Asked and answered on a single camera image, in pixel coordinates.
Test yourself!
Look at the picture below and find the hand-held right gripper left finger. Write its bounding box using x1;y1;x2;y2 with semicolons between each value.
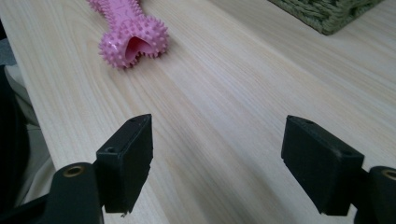
95;113;154;215

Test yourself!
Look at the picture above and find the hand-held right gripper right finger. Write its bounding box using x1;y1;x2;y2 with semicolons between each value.
280;114;366;217

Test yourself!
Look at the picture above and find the green woven basket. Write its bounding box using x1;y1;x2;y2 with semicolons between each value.
268;0;386;36

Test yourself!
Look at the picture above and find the pink spiky bone toy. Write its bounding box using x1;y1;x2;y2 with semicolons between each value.
86;0;171;69

